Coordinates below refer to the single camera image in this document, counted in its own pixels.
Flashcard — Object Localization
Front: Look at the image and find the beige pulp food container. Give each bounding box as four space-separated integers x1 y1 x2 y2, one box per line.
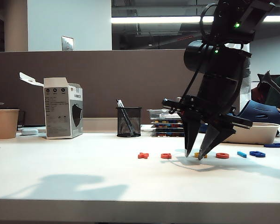
224 122 280 145

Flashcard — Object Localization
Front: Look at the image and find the long ceiling light strip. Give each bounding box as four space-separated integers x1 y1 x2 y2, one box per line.
111 15 280 24

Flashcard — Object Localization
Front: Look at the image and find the brown desk partition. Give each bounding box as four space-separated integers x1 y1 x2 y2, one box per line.
0 48 240 126

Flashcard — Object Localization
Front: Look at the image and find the clear plastic tray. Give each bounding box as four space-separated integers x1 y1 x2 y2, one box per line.
146 108 185 120

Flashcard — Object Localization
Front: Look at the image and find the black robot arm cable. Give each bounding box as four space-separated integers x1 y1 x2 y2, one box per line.
181 3 219 105

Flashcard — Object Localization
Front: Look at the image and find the beige partition base rail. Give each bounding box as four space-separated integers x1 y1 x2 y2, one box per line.
82 118 119 134

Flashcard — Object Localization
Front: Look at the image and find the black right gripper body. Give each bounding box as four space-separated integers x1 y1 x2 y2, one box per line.
162 94 252 131

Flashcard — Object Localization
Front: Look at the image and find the letter magnet pack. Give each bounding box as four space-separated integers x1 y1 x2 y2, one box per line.
154 128 185 133
151 123 184 129
154 119 184 125
151 132 185 138

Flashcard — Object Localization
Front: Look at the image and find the brown paper cup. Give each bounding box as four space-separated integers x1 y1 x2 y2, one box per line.
0 109 20 140

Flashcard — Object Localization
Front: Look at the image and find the black white pen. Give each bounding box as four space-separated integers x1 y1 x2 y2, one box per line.
115 98 136 136

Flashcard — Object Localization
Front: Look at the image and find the dark blue letter g magnet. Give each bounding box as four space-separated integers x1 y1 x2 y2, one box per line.
249 150 266 158

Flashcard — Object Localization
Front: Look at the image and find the red garment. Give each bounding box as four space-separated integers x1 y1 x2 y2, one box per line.
251 83 270 105

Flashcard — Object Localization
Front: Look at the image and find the black mesh pen holder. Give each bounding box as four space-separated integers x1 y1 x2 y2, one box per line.
116 107 142 138

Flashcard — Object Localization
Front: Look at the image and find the white grey face mask box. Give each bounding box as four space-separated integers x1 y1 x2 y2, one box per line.
19 72 84 140

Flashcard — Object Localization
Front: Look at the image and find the metal wall switch plate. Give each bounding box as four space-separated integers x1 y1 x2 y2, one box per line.
61 36 75 51

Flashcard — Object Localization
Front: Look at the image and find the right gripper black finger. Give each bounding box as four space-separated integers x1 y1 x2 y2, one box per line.
198 124 237 161
182 115 202 157

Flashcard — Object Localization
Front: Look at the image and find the dark blue clog with holes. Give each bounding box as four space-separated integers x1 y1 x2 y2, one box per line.
238 100 280 126

